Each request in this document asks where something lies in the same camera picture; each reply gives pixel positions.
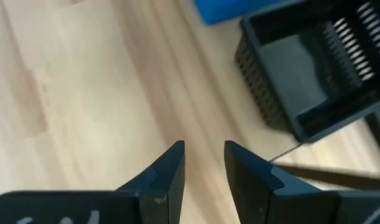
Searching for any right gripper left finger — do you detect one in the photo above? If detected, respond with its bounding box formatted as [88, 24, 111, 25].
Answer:
[0, 139, 187, 224]

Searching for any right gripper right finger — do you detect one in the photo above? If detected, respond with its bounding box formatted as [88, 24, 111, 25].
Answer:
[223, 139, 380, 224]

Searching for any black plastic slotted basket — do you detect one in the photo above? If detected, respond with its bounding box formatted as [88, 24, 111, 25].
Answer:
[234, 0, 380, 144]

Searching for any blue plastic slotted basket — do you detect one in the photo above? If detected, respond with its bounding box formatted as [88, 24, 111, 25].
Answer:
[193, 0, 285, 26]

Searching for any thin brown rod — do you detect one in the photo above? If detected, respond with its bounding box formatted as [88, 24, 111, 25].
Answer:
[268, 142, 303, 164]

